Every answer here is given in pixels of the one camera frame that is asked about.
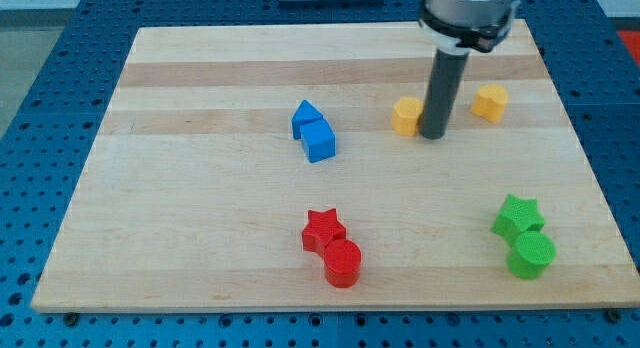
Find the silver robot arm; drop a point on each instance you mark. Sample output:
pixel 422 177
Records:
pixel 457 27

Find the red star block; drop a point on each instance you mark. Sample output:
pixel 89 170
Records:
pixel 322 228

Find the green star block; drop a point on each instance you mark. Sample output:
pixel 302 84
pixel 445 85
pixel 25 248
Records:
pixel 517 216

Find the blue cube block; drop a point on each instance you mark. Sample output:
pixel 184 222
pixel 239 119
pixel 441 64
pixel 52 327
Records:
pixel 318 140

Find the wooden board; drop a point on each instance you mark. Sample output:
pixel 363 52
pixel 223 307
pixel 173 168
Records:
pixel 194 193

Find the blue triangle block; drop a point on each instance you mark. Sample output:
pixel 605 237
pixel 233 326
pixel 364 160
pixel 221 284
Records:
pixel 304 114

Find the red cylinder block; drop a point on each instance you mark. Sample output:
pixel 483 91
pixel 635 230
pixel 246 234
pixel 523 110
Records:
pixel 342 263

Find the yellow hexagon block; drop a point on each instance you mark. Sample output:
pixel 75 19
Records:
pixel 405 116

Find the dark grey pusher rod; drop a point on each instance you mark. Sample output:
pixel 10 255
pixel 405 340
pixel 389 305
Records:
pixel 443 85

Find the yellow heart block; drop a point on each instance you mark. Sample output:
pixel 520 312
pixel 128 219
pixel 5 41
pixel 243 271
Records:
pixel 490 102

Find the green cylinder block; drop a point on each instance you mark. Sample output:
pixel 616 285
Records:
pixel 531 253

